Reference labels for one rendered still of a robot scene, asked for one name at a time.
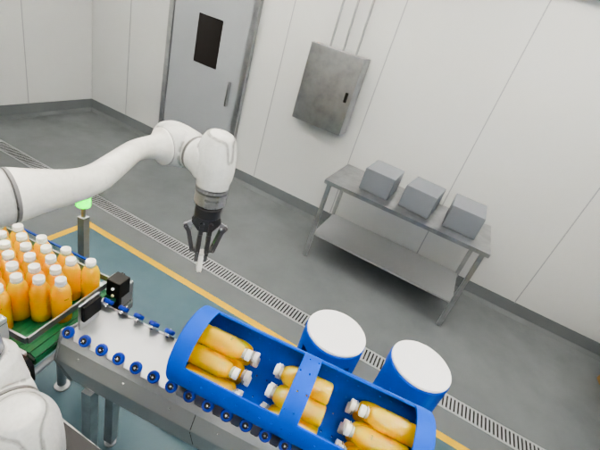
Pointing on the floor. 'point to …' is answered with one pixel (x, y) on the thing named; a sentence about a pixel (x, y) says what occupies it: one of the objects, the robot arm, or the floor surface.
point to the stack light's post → (83, 236)
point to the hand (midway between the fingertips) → (199, 260)
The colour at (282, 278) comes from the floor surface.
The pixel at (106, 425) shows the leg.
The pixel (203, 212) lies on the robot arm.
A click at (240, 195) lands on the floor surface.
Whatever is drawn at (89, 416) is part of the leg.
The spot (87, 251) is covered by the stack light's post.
